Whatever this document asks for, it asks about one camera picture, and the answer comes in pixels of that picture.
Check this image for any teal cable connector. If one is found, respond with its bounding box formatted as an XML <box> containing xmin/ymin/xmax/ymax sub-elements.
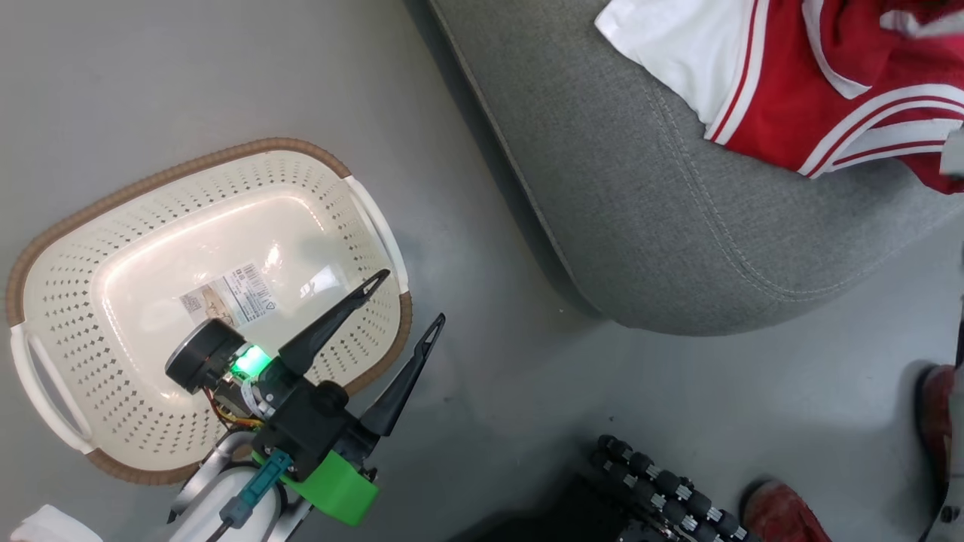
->
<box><xmin>219</xmin><ymin>449</ymin><xmax>294</xmax><ymax>529</ymax></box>

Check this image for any bright green camera mount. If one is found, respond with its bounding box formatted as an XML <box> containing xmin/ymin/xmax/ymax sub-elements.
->
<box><xmin>253</xmin><ymin>449</ymin><xmax>380</xmax><ymax>527</ymax></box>

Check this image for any cream perforated laundry basket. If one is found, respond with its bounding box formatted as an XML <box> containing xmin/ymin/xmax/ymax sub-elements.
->
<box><xmin>6</xmin><ymin>138</ymin><xmax>413</xmax><ymax>486</ymax></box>

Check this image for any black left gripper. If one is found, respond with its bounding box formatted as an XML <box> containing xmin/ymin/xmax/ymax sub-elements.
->
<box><xmin>165</xmin><ymin>269</ymin><xmax>447</xmax><ymax>483</ymax></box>

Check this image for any black roller omni wheel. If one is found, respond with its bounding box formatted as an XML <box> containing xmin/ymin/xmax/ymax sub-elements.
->
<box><xmin>586</xmin><ymin>434</ymin><xmax>763</xmax><ymax>542</ymax></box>

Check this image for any red and white jersey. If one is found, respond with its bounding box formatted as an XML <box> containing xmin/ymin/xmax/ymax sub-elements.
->
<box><xmin>594</xmin><ymin>0</ymin><xmax>964</xmax><ymax>196</ymax></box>

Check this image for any grey fabric sofa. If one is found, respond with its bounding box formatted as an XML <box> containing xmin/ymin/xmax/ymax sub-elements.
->
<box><xmin>424</xmin><ymin>0</ymin><xmax>964</xmax><ymax>337</ymax></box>

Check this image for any red shoe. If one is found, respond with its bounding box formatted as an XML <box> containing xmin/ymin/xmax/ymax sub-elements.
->
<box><xmin>741</xmin><ymin>481</ymin><xmax>832</xmax><ymax>542</ymax></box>
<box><xmin>914</xmin><ymin>364</ymin><xmax>959</xmax><ymax>486</ymax></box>

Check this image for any white barcode label sticker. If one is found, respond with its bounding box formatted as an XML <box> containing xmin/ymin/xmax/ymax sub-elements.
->
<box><xmin>178</xmin><ymin>261</ymin><xmax>279</xmax><ymax>329</ymax></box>

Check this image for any orange yellow wire bundle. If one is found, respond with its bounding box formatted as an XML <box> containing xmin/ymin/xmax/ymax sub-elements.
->
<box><xmin>205</xmin><ymin>388</ymin><xmax>266</xmax><ymax>431</ymax></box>

